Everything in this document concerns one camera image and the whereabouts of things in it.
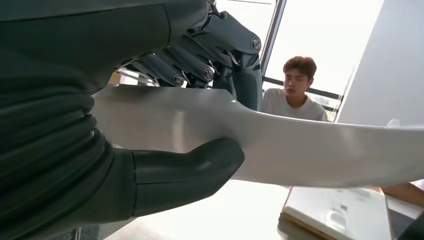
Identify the person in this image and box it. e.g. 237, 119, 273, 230
259, 56, 329, 123

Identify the white board with wooden edge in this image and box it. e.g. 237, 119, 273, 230
277, 186, 393, 240
380, 180, 424, 240

